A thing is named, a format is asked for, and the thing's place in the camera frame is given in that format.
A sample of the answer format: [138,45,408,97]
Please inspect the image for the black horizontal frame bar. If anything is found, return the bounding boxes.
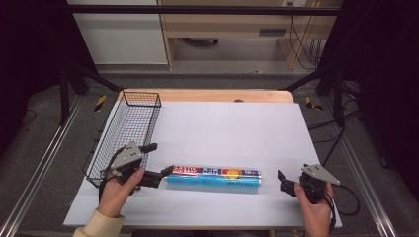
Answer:
[67,4,342,17]

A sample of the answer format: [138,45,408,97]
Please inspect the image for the thin black floor cable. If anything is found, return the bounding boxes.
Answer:
[20,108,38,128]

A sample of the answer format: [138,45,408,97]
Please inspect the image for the aluminium floor rail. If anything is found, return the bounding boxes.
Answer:
[0,94,84,237]
[320,97,399,237]

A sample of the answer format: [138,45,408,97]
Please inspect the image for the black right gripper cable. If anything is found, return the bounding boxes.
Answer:
[325,184,361,231]

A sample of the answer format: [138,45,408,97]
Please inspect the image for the black curtain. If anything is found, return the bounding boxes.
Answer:
[0,0,98,159]
[317,0,419,201]

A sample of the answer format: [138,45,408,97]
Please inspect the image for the yellow black tape marker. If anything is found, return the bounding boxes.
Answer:
[304,96,324,112]
[93,94,109,114]

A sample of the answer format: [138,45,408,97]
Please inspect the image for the black hanging cables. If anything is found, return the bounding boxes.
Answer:
[286,1,323,71]

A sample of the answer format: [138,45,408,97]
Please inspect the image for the person's left hand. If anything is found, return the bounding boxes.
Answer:
[97,167,145,219]

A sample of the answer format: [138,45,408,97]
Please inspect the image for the black metal stand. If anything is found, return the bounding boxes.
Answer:
[283,63,347,128]
[58,62,123,126]

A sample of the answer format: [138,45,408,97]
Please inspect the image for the wooden table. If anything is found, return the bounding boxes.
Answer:
[118,88,295,104]

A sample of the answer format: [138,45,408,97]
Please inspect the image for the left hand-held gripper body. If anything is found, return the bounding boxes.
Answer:
[110,140,163,190]

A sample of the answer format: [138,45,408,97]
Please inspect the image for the white cabinet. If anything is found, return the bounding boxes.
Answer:
[66,0,169,66]

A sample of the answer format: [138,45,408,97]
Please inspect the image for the white table mat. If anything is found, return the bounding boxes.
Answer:
[63,101,344,229]

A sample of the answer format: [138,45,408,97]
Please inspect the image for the light wooden desk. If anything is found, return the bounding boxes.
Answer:
[157,0,344,72]

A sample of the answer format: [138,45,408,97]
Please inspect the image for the black wire basket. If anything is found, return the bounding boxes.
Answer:
[81,90,163,189]

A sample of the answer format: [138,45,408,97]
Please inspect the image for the person's right hand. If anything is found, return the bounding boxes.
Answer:
[293,182,335,237]

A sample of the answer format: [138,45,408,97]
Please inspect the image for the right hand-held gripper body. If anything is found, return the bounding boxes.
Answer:
[297,163,342,205]

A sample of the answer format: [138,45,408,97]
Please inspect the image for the blue toothpaste box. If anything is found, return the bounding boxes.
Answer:
[165,165,263,191]

